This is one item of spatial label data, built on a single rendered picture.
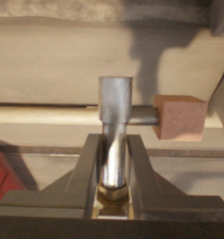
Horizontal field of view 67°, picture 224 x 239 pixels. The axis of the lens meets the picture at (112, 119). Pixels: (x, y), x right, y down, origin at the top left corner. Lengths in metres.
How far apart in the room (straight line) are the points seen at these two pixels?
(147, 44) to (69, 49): 0.12
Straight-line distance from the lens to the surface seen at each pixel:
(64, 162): 0.52
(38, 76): 0.34
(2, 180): 0.56
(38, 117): 0.36
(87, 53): 0.30
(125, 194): 0.17
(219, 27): 0.26
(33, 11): 0.30
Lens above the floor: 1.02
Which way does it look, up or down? 48 degrees down
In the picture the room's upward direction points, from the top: 178 degrees counter-clockwise
